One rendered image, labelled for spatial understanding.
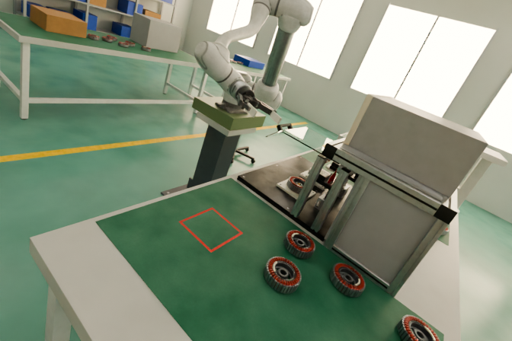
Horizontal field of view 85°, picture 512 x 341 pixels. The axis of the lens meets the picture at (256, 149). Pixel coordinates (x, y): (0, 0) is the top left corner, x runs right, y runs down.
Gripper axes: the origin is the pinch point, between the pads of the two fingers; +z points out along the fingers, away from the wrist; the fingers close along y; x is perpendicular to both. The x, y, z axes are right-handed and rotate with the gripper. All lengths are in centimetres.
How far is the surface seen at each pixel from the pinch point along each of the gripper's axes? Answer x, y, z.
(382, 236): -11, -25, 54
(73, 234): -41, 58, 19
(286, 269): -30, 5, 47
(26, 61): -86, 76, -211
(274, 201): -30.4, -13.9, 15.7
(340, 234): -21, -22, 43
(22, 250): -123, 63, -45
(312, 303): -30, 3, 59
